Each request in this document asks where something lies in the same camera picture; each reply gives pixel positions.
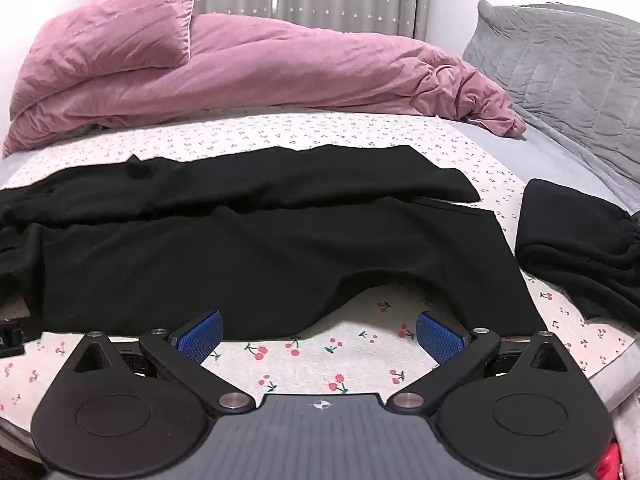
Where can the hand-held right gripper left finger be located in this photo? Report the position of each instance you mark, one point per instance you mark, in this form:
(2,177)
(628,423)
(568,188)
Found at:
(200,336)

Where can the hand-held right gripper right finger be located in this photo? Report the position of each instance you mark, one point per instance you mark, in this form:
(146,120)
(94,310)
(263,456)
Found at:
(436,336)

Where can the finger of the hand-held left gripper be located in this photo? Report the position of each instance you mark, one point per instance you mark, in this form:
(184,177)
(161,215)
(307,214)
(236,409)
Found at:
(11,341)

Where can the cherry print bed sheet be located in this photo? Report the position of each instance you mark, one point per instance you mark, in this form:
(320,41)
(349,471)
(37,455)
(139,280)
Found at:
(300,355)

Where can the grey bed sheet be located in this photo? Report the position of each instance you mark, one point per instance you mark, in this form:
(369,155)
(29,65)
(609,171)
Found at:
(525,155)

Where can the red object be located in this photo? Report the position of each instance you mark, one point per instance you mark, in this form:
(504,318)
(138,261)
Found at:
(609,462)

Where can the pink duvet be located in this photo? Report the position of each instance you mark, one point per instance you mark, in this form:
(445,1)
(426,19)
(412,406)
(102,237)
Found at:
(300,70)

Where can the grey quilted headboard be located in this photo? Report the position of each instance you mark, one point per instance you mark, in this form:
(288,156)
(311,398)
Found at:
(560,70)

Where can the pink pillow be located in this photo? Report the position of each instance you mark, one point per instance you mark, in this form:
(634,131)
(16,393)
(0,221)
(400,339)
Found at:
(100,35)

